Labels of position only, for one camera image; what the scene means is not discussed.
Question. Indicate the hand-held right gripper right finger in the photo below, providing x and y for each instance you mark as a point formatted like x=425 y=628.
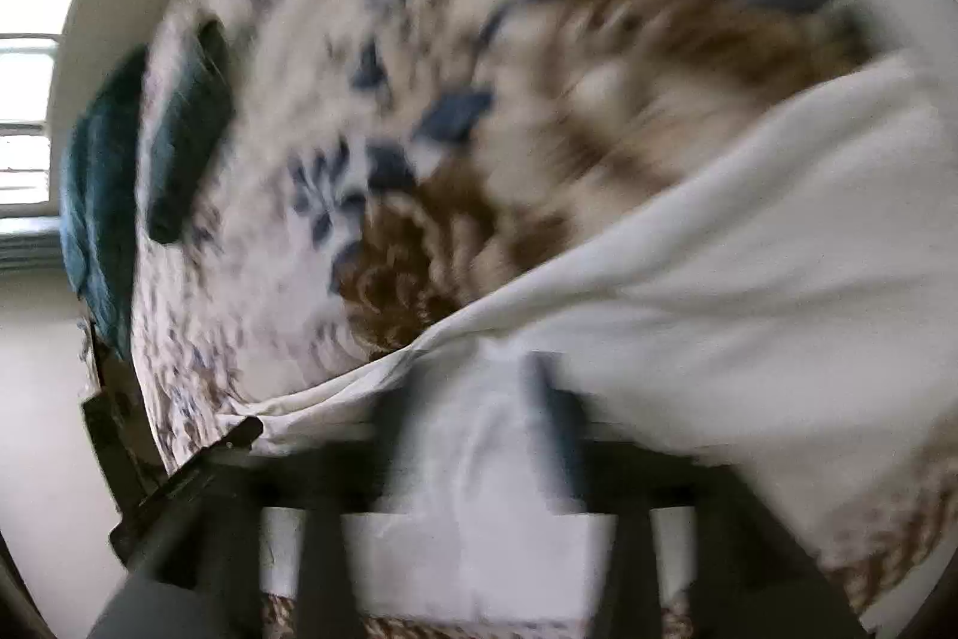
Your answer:
x=557 y=437

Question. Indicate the floral blanket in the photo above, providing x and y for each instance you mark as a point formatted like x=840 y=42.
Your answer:
x=449 y=47

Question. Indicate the window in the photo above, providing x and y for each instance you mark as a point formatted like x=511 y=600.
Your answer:
x=34 y=85

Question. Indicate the dark blue folded cloth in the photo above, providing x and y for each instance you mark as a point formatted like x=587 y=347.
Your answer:
x=191 y=137

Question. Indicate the white pants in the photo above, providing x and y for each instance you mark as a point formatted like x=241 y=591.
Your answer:
x=711 y=280

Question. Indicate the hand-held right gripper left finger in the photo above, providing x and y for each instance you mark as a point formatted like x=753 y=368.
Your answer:
x=393 y=452

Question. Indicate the teal folded quilt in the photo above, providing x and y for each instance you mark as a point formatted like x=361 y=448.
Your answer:
x=101 y=212

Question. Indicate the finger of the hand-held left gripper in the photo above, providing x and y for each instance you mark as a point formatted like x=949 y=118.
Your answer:
x=116 y=452
x=187 y=482

